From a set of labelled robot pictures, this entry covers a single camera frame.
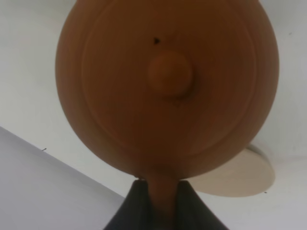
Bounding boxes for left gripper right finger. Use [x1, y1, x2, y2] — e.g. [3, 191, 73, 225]
[175, 181, 228, 230]

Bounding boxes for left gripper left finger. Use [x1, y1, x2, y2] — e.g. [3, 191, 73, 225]
[104, 180, 153, 230]

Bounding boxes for brown clay teapot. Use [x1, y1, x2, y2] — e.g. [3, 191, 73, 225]
[55, 0, 279, 230]

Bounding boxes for beige round teapot coaster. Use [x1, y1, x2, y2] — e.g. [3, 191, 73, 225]
[188, 145, 275, 197]

